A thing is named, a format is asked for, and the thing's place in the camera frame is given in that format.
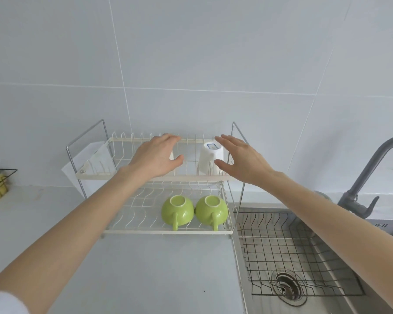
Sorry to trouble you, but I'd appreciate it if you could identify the person's right forearm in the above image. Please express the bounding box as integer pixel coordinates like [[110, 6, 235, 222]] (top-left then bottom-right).
[[265, 171, 393, 296]]

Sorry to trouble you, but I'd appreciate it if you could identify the white cup with blue label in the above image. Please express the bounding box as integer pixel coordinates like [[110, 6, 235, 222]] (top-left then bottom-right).
[[198, 141, 225, 176]]

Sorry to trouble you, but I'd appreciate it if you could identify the person's left hand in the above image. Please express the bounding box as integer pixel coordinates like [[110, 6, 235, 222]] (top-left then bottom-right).
[[126, 133, 185, 180]]

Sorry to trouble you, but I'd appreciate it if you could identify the white two-tier dish rack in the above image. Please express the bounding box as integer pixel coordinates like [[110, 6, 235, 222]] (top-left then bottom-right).
[[65, 119, 250, 240]]

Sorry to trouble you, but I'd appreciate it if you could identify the person's right hand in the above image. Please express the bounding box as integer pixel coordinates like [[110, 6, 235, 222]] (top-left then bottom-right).
[[214, 134, 276, 189]]

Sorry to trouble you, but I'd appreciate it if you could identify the black wire sink grid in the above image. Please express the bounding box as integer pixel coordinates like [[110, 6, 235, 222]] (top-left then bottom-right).
[[237, 212, 366, 297]]

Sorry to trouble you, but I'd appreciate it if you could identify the green ceramic cup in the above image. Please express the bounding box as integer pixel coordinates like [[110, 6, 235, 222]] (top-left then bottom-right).
[[195, 195, 229, 232], [161, 195, 195, 231]]

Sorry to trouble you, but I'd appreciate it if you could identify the grey kitchen faucet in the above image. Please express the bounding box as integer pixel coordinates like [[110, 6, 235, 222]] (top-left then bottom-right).
[[337, 132, 393, 220]]

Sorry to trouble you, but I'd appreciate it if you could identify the black wire basket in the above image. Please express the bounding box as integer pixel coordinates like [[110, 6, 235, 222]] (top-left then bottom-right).
[[0, 168, 18, 208]]

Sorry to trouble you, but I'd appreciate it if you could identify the person's left forearm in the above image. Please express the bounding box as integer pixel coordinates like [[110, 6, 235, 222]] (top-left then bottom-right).
[[0, 165, 151, 314]]

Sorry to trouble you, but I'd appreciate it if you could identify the metal sink drain strainer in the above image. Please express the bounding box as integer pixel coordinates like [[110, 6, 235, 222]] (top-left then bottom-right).
[[271, 269, 309, 306]]

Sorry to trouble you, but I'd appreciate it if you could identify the white sleeve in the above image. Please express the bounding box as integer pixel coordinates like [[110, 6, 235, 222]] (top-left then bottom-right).
[[0, 291, 31, 314]]

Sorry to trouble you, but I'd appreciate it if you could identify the stainless steel sink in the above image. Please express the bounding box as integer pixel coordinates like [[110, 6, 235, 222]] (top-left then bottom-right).
[[232, 207, 393, 314]]

